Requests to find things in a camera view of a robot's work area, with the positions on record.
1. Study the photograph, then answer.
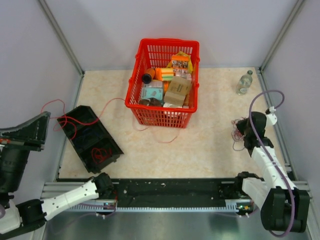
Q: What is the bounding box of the black divided tray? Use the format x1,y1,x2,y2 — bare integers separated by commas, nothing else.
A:
57,105,124,174

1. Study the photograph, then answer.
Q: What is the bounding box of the clear glass bottle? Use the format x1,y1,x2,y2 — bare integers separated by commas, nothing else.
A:
236,70,253,95

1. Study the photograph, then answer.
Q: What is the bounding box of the brown cardboard box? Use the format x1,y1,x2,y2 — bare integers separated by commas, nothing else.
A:
164,76,192,106

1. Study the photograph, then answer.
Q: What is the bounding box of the red plastic basket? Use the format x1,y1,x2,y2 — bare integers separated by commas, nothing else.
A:
124,37,201,129

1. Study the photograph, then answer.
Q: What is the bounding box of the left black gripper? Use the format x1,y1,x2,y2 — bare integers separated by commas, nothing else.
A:
0,110,53,192

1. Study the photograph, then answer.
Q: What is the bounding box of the orange black bottle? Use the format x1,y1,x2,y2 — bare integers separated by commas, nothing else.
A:
141,68,156,84

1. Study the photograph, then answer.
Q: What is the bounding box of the pink white packet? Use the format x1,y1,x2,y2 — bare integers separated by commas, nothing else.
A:
173,68,192,81

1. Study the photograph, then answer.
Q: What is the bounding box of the brown wrapped package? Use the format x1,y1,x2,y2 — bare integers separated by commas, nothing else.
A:
139,97,163,107

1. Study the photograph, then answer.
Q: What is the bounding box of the striped sponge pack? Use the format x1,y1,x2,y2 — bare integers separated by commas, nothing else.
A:
155,68,175,82

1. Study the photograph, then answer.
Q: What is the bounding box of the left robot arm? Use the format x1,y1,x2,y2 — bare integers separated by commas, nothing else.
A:
0,111,114,240

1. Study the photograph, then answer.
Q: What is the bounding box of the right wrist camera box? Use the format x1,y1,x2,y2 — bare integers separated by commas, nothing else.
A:
265,106,278,127

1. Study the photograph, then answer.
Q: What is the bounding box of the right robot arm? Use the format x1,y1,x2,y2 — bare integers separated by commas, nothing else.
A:
233,111,310,233

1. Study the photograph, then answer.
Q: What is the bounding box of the yellow bag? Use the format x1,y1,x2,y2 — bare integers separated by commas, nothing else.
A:
166,51,193,74

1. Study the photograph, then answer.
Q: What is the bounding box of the orange snack box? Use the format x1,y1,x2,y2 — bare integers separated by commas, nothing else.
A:
171,55,189,69

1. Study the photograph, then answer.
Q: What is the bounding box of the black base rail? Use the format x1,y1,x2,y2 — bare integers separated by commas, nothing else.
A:
84,177,253,208

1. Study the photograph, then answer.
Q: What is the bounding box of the teal tissue box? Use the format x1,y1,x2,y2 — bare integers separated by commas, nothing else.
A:
140,80,164,101

